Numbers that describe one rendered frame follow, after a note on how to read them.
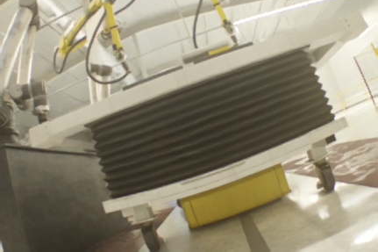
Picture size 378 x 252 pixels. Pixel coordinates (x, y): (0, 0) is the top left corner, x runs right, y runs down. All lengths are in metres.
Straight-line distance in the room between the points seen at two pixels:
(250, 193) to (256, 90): 0.93
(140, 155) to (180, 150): 0.16
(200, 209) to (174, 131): 0.91
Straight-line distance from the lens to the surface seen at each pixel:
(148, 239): 1.61
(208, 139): 1.00
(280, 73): 1.09
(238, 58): 1.04
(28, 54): 2.10
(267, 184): 1.82
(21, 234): 1.76
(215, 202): 1.80
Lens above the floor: 0.47
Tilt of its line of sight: 13 degrees up
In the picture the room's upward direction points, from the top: 19 degrees counter-clockwise
